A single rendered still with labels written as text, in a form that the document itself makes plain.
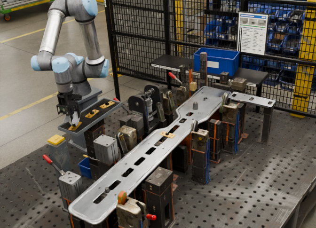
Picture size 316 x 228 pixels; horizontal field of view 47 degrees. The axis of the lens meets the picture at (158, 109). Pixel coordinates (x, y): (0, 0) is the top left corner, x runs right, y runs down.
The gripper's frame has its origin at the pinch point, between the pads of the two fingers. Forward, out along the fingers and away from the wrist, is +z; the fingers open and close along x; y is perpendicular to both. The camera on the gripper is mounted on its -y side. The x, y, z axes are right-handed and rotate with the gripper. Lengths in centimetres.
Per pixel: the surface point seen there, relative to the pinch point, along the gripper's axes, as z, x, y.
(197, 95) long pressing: 18, 47, -77
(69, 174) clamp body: 12.2, 8.9, 24.4
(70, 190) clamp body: 16.2, 12.1, 30.6
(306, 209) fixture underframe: 95, 126, -69
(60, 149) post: 6.7, -0.7, 14.6
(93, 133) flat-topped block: 10.5, 5.3, -7.8
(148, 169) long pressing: 18.0, 40.8, 5.5
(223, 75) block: 11, 61, -97
